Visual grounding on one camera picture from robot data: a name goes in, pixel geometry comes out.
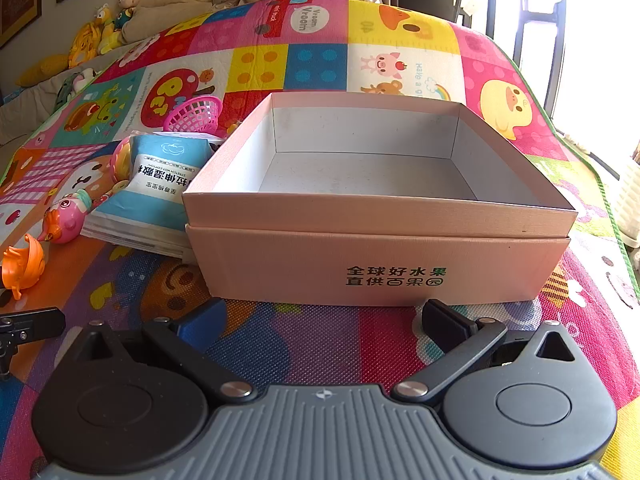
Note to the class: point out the yellow plush cushion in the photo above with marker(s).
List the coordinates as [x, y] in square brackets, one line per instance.
[42, 70]

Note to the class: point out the colourful cartoon play mat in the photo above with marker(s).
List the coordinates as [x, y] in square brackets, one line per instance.
[320, 340]

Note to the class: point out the pink toy scoop net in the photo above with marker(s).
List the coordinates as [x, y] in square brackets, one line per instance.
[195, 112]

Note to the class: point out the pink cardboard box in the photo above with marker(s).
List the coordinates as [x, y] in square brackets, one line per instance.
[280, 270]

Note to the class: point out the doll with red cap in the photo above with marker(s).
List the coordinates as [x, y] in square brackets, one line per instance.
[127, 2]

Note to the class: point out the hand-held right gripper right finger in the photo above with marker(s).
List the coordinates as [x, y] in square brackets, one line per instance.
[440, 322]

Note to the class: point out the orange plastic toy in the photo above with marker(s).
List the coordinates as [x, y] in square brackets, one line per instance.
[25, 262]

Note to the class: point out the beige pillow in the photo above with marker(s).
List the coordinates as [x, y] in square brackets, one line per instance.
[170, 2]

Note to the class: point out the orange yellow plush toy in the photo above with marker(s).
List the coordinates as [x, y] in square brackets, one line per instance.
[85, 45]

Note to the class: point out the white pink plush toy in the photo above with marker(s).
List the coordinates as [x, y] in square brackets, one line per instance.
[82, 80]

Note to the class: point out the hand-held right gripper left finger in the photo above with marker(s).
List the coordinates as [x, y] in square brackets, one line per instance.
[197, 329]

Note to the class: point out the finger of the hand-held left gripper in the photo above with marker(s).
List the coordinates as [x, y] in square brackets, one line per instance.
[35, 325]

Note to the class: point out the blue white tissue packet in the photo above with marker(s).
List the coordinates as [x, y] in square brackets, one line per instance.
[150, 185]

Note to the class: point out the white ribbed planter pot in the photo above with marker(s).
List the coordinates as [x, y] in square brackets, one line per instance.
[629, 205]

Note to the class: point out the yellow duck plush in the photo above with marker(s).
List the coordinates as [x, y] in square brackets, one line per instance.
[107, 30]

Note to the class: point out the pink bird toy figure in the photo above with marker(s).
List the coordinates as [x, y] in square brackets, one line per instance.
[67, 215]

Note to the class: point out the pink yellow round toy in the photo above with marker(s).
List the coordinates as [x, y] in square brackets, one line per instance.
[120, 160]

